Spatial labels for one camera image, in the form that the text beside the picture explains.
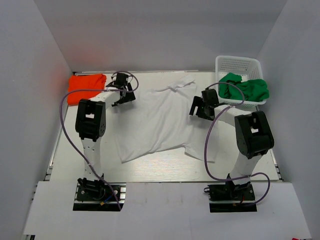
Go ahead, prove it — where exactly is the green t shirt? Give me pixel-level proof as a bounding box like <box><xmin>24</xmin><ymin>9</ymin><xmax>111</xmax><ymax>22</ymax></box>
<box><xmin>218</xmin><ymin>72</ymin><xmax>270</xmax><ymax>102</ymax></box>

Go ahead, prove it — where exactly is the white t shirt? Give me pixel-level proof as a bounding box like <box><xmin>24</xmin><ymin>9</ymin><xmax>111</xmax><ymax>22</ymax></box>
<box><xmin>110</xmin><ymin>75</ymin><xmax>219</xmax><ymax>163</ymax></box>

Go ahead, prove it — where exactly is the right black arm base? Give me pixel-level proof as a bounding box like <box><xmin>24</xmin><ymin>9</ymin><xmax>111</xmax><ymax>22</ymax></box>
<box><xmin>203</xmin><ymin>184</ymin><xmax>257</xmax><ymax>213</ymax></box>

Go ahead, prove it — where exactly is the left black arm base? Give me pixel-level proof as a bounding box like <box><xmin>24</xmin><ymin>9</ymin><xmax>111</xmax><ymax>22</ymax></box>
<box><xmin>72</xmin><ymin>183</ymin><xmax>126</xmax><ymax>212</ymax></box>

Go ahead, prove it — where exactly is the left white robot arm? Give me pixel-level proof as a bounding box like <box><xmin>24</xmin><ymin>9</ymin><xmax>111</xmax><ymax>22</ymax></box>
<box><xmin>75</xmin><ymin>71</ymin><xmax>136</xmax><ymax>181</ymax></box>

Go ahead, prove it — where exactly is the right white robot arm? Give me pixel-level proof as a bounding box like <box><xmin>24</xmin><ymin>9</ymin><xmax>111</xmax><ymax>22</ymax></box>
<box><xmin>189</xmin><ymin>89</ymin><xmax>275</xmax><ymax>200</ymax></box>

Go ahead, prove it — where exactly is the folded orange t shirt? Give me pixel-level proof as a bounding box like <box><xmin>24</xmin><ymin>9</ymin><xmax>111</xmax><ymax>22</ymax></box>
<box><xmin>67</xmin><ymin>73</ymin><xmax>107</xmax><ymax>106</ymax></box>

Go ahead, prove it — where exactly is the white plastic basket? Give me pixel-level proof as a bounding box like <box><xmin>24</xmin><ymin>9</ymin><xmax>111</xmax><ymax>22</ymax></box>
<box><xmin>215</xmin><ymin>55</ymin><xmax>269</xmax><ymax>109</ymax></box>

